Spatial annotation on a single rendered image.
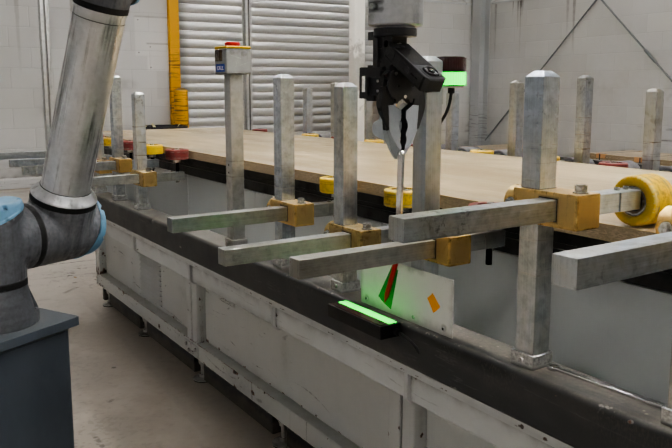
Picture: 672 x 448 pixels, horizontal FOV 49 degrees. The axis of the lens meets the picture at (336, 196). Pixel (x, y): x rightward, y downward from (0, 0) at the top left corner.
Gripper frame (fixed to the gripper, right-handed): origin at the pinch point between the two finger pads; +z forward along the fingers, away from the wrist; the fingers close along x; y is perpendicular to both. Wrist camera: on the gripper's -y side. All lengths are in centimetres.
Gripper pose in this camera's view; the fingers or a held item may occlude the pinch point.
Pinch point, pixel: (401, 151)
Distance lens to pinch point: 122.2
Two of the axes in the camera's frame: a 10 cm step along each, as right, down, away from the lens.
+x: -8.3, 0.8, -5.5
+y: -5.6, -1.3, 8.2
